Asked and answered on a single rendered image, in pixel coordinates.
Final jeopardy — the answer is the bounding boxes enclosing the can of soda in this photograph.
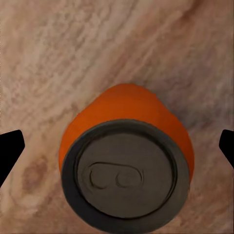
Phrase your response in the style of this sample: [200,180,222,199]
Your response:
[58,83,195,234]

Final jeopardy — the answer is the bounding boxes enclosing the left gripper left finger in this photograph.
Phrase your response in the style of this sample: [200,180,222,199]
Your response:
[0,130,25,187]

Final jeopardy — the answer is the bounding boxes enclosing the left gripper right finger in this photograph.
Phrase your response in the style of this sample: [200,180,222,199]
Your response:
[219,129,234,168]

